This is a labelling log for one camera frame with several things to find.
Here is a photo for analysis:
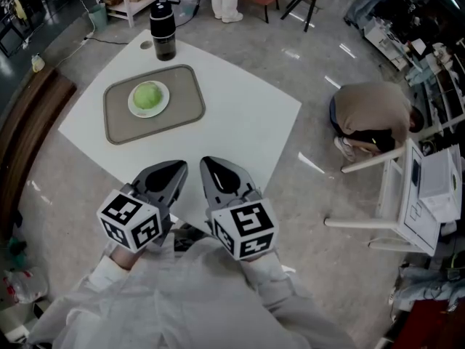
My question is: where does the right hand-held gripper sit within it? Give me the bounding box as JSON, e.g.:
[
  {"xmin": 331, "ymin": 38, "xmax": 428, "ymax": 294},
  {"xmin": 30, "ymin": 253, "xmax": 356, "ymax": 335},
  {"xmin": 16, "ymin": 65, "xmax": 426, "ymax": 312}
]
[{"xmin": 199, "ymin": 156, "xmax": 280, "ymax": 262}]

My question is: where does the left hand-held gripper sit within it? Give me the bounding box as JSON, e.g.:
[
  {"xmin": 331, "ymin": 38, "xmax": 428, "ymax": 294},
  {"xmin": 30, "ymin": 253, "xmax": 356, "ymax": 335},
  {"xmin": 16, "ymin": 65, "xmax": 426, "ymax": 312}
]
[{"xmin": 96, "ymin": 159, "xmax": 189, "ymax": 253}]

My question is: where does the white round dish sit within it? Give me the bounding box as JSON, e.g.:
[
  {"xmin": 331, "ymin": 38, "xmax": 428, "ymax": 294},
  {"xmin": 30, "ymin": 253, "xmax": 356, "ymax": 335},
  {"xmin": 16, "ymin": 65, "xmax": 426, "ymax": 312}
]
[{"xmin": 127, "ymin": 80, "xmax": 171, "ymax": 119}]

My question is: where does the green cabbage vegetable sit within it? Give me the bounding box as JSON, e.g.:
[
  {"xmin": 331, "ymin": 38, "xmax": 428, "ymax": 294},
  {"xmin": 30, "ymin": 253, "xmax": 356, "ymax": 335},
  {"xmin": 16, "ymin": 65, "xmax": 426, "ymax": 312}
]
[{"xmin": 132, "ymin": 81, "xmax": 163, "ymax": 111}]

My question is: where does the person's right forearm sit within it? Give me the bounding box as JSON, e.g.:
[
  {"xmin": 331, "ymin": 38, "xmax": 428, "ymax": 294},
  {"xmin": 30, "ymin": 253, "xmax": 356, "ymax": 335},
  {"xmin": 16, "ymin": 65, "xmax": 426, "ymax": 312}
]
[{"xmin": 238, "ymin": 249, "xmax": 299, "ymax": 305}]

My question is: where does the person's left forearm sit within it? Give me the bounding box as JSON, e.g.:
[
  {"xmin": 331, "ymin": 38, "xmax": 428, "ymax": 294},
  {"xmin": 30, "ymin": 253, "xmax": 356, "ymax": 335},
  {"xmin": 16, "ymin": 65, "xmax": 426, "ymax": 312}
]
[{"xmin": 89, "ymin": 240, "xmax": 147, "ymax": 286}]

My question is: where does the grey rectangular tray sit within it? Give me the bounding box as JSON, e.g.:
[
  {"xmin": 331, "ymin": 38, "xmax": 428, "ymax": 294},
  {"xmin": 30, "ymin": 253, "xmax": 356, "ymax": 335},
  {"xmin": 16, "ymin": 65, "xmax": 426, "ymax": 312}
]
[{"xmin": 102, "ymin": 64, "xmax": 206, "ymax": 146}]

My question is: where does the person's white clothing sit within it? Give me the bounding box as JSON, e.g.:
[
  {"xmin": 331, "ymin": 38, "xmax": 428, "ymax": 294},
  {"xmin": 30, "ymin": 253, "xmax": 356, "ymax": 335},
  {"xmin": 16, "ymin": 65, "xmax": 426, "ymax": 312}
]
[{"xmin": 27, "ymin": 236, "xmax": 359, "ymax": 349}]

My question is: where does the black water jug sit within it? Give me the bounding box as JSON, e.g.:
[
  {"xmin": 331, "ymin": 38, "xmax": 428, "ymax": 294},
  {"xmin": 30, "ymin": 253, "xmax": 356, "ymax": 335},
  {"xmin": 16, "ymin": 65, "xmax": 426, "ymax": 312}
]
[{"xmin": 149, "ymin": 0, "xmax": 178, "ymax": 62}]

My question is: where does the brown wooden bench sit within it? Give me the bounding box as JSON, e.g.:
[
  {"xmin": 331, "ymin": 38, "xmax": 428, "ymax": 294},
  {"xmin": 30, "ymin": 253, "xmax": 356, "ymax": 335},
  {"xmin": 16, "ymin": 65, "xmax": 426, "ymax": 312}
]
[{"xmin": 0, "ymin": 63, "xmax": 78, "ymax": 241}]

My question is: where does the white overturned chair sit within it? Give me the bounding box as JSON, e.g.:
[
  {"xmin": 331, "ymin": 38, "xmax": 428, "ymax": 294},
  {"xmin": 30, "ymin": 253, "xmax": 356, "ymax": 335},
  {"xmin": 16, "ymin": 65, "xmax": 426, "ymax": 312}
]
[{"xmin": 324, "ymin": 137, "xmax": 443, "ymax": 257}]

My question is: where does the white metal shelf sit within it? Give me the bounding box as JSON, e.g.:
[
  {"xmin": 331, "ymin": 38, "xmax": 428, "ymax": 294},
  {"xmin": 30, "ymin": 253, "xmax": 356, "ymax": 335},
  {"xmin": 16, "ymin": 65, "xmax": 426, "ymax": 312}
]
[{"xmin": 91, "ymin": 0, "xmax": 206, "ymax": 28}]

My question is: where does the pale green waste bin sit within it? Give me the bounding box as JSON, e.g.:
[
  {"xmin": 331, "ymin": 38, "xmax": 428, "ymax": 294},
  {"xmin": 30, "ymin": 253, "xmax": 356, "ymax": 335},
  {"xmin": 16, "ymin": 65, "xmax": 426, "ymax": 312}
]
[{"xmin": 87, "ymin": 2, "xmax": 109, "ymax": 32}]

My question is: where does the clear plastic bag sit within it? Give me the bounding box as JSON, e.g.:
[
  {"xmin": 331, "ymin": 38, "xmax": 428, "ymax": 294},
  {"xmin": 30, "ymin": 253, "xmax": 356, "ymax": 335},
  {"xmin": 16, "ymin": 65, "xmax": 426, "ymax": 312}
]
[{"xmin": 2, "ymin": 268, "xmax": 49, "ymax": 305}]

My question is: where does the white cardboard box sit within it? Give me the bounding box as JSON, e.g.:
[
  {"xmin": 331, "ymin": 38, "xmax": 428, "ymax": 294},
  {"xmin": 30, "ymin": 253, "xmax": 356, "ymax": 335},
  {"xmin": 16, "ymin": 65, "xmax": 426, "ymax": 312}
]
[{"xmin": 417, "ymin": 146, "xmax": 464, "ymax": 225}]

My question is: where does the pile of blue cloth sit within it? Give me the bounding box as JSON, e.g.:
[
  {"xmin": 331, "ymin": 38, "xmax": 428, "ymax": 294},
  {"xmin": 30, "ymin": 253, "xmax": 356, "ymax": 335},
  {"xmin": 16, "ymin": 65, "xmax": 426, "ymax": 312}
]
[{"xmin": 394, "ymin": 265, "xmax": 465, "ymax": 310}]

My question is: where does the red crate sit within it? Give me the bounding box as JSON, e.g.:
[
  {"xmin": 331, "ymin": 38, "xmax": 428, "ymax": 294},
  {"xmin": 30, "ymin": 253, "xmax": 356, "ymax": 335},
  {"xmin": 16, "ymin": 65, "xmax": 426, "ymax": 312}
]
[{"xmin": 397, "ymin": 298, "xmax": 465, "ymax": 349}]

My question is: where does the black floor cable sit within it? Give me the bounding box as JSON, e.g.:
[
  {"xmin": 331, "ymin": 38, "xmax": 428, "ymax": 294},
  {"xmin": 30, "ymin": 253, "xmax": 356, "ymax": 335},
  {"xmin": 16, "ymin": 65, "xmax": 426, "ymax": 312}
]
[{"xmin": 54, "ymin": 0, "xmax": 130, "ymax": 68}]

